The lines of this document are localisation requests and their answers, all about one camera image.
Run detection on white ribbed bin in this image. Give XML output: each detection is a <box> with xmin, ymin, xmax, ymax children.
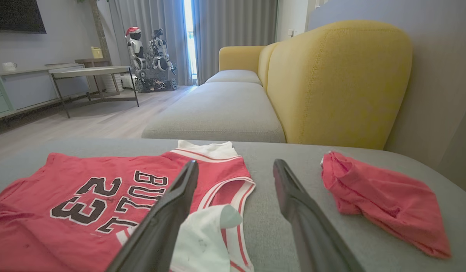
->
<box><xmin>102</xmin><ymin>74</ymin><xmax>124</xmax><ymax>93</ymax></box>

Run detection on red shorts with white stripe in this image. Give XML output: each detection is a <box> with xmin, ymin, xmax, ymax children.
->
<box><xmin>321</xmin><ymin>151</ymin><xmax>452</xmax><ymax>259</ymax></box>

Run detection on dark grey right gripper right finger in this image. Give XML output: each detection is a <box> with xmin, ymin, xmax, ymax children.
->
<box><xmin>272</xmin><ymin>159</ymin><xmax>365</xmax><ymax>272</ymax></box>

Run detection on grey pleated curtain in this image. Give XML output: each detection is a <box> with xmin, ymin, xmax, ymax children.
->
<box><xmin>108</xmin><ymin>0</ymin><xmax>279</xmax><ymax>86</ymax></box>

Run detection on wooden side table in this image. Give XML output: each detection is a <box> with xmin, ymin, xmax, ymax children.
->
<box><xmin>75</xmin><ymin>58</ymin><xmax>121</xmax><ymax>102</ymax></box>

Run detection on large yellow sofa backrest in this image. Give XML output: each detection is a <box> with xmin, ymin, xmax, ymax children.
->
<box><xmin>266</xmin><ymin>20</ymin><xmax>413</xmax><ymax>150</ymax></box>

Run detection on metal frame coffee table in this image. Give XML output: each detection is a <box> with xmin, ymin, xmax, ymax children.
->
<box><xmin>51</xmin><ymin>66</ymin><xmax>139</xmax><ymax>119</ymax></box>

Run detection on large grey sofa seat cushion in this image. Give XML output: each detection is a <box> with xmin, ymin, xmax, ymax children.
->
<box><xmin>0</xmin><ymin>138</ymin><xmax>466</xmax><ymax>272</ymax></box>

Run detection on medium grey sofa seat cushion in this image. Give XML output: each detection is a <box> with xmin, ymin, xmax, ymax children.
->
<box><xmin>142</xmin><ymin>82</ymin><xmax>286</xmax><ymax>143</ymax></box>

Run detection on robot with santa hat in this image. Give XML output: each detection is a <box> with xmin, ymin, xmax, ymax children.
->
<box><xmin>125</xmin><ymin>26</ymin><xmax>147</xmax><ymax>71</ymax></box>

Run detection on small yellow sofa backrest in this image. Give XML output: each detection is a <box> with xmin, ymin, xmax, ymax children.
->
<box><xmin>219</xmin><ymin>45</ymin><xmax>269</xmax><ymax>85</ymax></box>

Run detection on red basketball jersey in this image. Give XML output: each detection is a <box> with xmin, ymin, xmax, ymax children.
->
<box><xmin>0</xmin><ymin>140</ymin><xmax>256</xmax><ymax>272</ymax></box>

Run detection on white and black humanoid robot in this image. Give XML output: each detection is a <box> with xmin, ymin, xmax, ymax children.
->
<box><xmin>148</xmin><ymin>28</ymin><xmax>176</xmax><ymax>72</ymax></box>

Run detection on black flat television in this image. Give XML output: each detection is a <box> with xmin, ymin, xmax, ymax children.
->
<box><xmin>0</xmin><ymin>0</ymin><xmax>47</xmax><ymax>34</ymax></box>

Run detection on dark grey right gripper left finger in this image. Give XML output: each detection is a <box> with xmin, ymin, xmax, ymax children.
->
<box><xmin>106</xmin><ymin>160</ymin><xmax>200</xmax><ymax>272</ymax></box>

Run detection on grey low tv cabinet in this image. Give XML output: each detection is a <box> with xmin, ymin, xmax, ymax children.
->
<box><xmin>0</xmin><ymin>62</ymin><xmax>90</xmax><ymax>125</ymax></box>

